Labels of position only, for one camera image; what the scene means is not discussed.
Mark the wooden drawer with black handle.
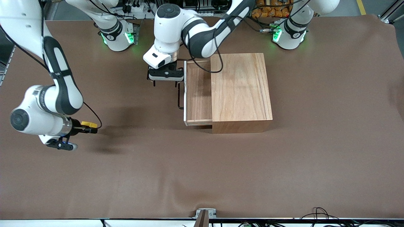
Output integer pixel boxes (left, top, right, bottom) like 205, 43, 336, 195
178, 60, 213, 126

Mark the wooden drawer cabinet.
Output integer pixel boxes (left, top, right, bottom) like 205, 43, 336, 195
211, 53, 274, 134

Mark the metal connector plate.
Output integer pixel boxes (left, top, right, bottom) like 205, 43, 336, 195
132, 20, 141, 44

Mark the brown table cover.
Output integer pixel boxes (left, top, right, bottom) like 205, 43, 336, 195
0, 14, 404, 220

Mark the white power strip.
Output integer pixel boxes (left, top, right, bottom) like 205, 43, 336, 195
197, 11, 228, 18
122, 3, 149, 14

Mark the pile of orange objects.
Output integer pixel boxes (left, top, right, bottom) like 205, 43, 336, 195
251, 0, 291, 18

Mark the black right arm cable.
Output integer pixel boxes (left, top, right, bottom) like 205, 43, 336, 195
81, 102, 103, 130

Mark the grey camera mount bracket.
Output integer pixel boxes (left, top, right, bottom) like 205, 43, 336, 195
194, 208, 217, 227

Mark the black cable bundle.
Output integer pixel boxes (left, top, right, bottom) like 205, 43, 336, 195
300, 207, 348, 227

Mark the aluminium frame profile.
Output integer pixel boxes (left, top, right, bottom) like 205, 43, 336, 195
377, 0, 404, 24

